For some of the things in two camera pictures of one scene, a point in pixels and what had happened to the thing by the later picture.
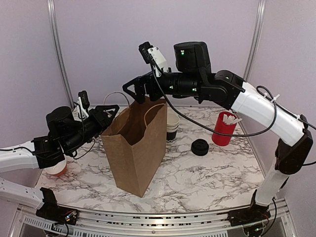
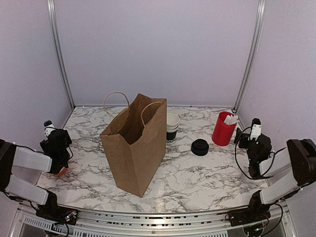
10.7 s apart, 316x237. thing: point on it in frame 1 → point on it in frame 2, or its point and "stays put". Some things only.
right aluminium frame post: [260, 10] stays put
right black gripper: [140, 81] → [244, 137]
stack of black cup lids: [199, 147] stays put
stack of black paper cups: [173, 122] stays put
